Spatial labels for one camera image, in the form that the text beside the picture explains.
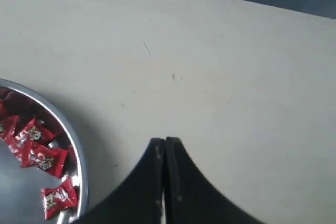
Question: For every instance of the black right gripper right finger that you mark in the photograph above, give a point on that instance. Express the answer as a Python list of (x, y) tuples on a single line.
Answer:
[(190, 197)]

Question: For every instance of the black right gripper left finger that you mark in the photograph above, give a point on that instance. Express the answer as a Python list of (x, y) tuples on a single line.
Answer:
[(138, 199)]

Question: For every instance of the steel bowl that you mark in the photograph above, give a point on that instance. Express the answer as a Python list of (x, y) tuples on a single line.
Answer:
[(21, 200)]

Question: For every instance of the red wrapped candy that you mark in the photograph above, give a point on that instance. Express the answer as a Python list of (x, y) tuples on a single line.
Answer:
[(34, 131), (50, 160), (8, 127), (59, 198)]

